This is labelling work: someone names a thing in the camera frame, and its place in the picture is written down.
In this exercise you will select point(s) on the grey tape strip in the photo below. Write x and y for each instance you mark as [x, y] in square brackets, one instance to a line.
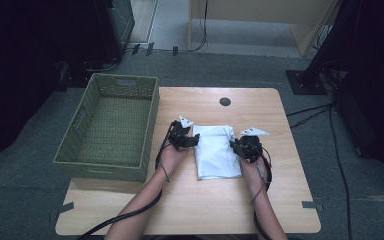
[309, 204]
[67, 207]

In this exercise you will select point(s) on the white t-shirt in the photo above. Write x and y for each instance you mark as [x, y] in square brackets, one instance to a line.
[216, 156]

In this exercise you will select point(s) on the black round table grommet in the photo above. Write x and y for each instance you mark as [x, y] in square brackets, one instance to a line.
[225, 101]

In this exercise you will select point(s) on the person's right hand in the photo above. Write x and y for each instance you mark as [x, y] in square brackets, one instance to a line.
[256, 176]

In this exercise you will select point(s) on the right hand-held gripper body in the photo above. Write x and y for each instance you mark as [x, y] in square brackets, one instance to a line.
[252, 148]

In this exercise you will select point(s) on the person's left hand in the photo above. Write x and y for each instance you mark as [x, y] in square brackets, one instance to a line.
[171, 160]

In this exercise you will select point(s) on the dark floor tape piece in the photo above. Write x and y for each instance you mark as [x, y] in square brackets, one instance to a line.
[175, 51]
[135, 49]

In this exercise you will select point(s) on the light wooden cabinet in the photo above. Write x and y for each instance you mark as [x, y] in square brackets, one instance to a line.
[260, 10]

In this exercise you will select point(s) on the black metal stand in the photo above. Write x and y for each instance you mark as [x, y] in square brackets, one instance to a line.
[306, 81]

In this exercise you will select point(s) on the green woven basket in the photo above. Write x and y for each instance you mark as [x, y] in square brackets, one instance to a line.
[110, 140]

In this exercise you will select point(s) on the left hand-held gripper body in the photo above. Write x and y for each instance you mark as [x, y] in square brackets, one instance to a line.
[178, 133]

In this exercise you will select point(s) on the dark curtain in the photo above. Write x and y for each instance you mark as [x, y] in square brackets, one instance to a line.
[20, 66]
[376, 83]

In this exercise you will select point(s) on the black cabinet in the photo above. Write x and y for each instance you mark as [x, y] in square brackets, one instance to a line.
[116, 26]

